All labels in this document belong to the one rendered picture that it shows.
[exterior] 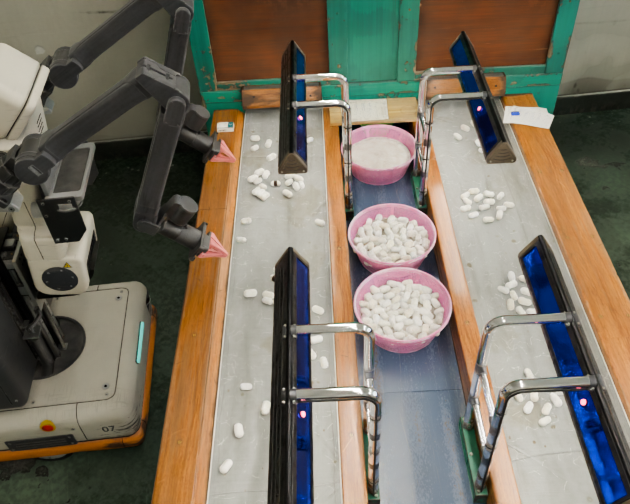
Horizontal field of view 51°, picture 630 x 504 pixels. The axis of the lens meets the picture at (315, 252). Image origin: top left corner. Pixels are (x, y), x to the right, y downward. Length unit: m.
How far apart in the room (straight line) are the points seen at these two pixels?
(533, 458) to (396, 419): 0.34
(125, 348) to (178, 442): 0.89
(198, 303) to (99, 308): 0.82
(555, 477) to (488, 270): 0.63
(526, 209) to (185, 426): 1.23
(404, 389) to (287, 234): 0.62
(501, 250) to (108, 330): 1.41
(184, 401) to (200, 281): 0.40
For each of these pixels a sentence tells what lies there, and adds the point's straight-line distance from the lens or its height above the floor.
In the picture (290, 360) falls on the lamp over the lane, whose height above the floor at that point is 1.11.
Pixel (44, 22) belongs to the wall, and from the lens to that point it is 3.50.
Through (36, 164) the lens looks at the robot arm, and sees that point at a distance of 1.66.
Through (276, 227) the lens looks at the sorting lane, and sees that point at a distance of 2.09.
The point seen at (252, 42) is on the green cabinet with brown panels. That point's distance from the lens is 2.50.
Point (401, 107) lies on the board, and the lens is 2.55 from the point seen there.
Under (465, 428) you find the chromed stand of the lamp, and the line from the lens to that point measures 1.68.
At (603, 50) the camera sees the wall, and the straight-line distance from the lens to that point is 3.95.
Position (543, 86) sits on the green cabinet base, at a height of 0.79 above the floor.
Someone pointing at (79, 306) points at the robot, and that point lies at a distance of 2.67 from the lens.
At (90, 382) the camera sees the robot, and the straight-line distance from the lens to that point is 2.43.
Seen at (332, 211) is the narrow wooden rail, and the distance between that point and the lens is 2.10.
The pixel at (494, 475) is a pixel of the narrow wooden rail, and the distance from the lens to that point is 1.58.
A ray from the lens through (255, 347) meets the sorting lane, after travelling 1.79.
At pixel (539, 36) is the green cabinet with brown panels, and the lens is 2.62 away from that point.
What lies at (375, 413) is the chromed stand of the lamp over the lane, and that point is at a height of 1.06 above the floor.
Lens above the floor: 2.15
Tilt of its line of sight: 45 degrees down
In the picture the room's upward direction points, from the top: 4 degrees counter-clockwise
